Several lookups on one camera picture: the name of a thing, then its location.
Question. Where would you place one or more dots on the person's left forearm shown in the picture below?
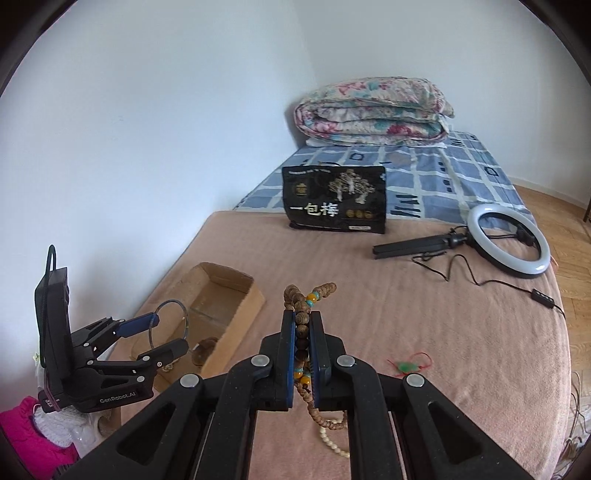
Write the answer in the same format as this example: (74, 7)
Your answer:
(23, 429)

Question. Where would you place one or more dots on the blue plaid bed sheet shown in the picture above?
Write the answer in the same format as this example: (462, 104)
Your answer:
(457, 180)

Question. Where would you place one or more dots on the folded floral quilt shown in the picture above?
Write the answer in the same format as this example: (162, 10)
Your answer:
(369, 110)

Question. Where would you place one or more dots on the cardboard box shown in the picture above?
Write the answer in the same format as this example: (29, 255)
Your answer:
(240, 314)

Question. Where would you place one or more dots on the black printed bag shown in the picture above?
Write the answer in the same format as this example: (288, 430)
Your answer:
(318, 203)

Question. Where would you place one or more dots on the black tripod stand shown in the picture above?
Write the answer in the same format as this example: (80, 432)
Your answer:
(411, 247)

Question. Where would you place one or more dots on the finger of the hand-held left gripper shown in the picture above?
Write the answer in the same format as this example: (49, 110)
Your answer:
(135, 325)
(171, 349)

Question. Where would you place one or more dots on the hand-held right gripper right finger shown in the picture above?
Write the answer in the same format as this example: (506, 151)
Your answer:
(315, 355)

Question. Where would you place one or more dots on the thin metal bangle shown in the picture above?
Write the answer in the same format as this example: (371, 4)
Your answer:
(186, 323)

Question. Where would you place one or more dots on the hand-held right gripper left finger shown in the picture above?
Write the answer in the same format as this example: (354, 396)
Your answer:
(289, 355)

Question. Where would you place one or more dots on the white plastic bag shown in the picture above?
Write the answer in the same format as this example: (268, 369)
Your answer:
(94, 434)

